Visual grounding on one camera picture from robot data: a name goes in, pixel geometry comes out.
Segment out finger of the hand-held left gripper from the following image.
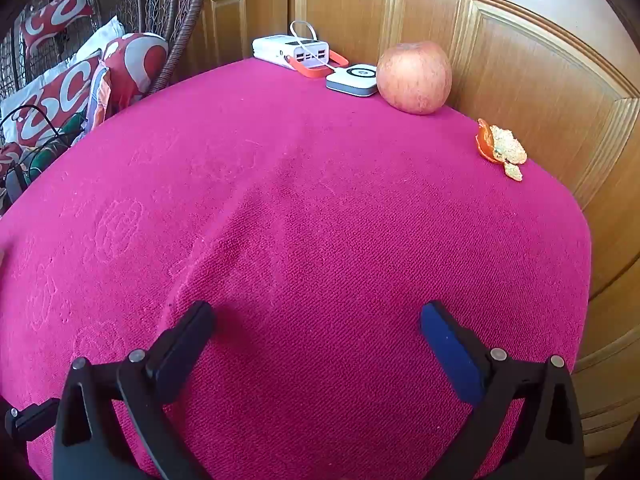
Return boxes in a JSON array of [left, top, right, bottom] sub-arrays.
[[4, 398, 62, 443]]

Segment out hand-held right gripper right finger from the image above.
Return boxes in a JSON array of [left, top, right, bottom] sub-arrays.
[[420, 301, 586, 480]]

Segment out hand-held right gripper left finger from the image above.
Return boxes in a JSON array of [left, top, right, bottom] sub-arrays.
[[52, 301, 217, 480]]

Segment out pink tablecloth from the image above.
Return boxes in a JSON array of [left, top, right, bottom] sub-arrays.
[[0, 57, 593, 480]]

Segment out orange peel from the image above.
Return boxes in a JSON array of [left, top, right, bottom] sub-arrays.
[[475, 118, 528, 182]]

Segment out colourful stuffed toy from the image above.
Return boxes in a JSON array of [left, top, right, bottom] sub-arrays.
[[25, 112, 91, 181]]

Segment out plaid cushion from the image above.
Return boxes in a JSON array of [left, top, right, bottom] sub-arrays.
[[85, 64, 115, 133]]

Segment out red apple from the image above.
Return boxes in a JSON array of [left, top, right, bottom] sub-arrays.
[[376, 41, 453, 116]]

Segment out square red patterned cushion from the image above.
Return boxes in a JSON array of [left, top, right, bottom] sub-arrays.
[[0, 55, 103, 148]]

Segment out white power strip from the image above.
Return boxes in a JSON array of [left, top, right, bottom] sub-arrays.
[[251, 34, 333, 70]]

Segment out red and white cushions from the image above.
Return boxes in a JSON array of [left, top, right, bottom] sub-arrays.
[[0, 15, 126, 111]]

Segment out wicker hanging chair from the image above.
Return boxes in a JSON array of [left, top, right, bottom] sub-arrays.
[[0, 0, 211, 126]]

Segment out small red patterned pillow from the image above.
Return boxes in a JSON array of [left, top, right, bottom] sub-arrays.
[[20, 0, 96, 56]]

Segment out black cable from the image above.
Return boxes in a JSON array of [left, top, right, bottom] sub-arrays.
[[0, 105, 86, 196]]

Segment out white wireless charger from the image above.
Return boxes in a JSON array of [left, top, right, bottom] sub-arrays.
[[326, 63, 379, 97]]

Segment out orange strap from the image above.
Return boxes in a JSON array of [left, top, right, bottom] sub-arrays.
[[284, 49, 351, 80]]

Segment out white charging cable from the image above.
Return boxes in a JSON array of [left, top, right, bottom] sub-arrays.
[[289, 20, 341, 75]]

